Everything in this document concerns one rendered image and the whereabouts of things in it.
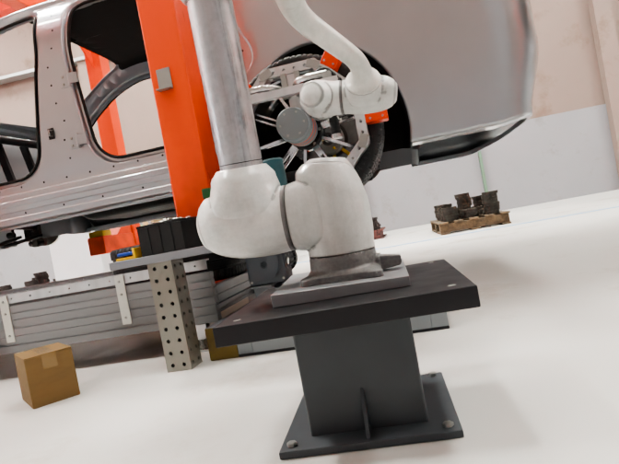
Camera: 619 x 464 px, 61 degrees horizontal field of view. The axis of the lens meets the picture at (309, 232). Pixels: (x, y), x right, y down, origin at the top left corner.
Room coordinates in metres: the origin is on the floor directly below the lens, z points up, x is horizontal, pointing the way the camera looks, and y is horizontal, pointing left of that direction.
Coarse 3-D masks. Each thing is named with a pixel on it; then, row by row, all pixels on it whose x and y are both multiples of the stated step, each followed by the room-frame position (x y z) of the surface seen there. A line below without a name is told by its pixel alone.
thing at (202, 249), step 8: (192, 248) 1.93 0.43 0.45; (200, 248) 1.92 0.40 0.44; (152, 256) 1.96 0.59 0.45; (160, 256) 1.96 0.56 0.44; (168, 256) 1.95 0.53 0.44; (176, 256) 1.94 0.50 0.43; (184, 256) 1.94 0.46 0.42; (112, 264) 2.00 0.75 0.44; (120, 264) 1.99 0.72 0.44; (128, 264) 1.98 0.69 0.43; (136, 264) 1.98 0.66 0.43; (144, 264) 1.97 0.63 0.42
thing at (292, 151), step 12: (312, 72) 2.26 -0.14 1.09; (276, 84) 2.29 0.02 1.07; (264, 108) 2.41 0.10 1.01; (264, 120) 2.48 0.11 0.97; (348, 120) 2.26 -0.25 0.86; (264, 132) 2.53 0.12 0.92; (324, 132) 2.31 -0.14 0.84; (264, 144) 2.53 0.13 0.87; (276, 144) 2.32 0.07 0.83; (312, 144) 2.33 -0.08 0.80; (348, 144) 2.26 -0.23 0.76; (264, 156) 2.47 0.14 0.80; (324, 156) 2.28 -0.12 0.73
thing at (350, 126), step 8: (352, 120) 2.64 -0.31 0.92; (320, 128) 2.63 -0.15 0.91; (328, 128) 2.62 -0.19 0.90; (344, 128) 2.65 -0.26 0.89; (352, 128) 2.64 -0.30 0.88; (344, 136) 2.65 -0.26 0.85; (352, 136) 2.64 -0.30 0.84; (336, 144) 2.62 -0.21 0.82; (312, 152) 2.69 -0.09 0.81; (328, 152) 2.62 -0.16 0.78; (336, 152) 2.65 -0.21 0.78; (344, 152) 2.65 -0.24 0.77
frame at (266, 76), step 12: (312, 60) 2.17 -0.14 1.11; (264, 72) 2.21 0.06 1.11; (276, 72) 2.20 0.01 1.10; (288, 72) 2.19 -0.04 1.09; (300, 72) 2.23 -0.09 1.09; (336, 72) 2.16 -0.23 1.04; (264, 84) 2.22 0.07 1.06; (252, 108) 2.27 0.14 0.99; (360, 120) 2.18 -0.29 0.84; (360, 132) 2.14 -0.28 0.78; (360, 144) 2.14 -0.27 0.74; (348, 156) 2.16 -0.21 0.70; (360, 156) 2.19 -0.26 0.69
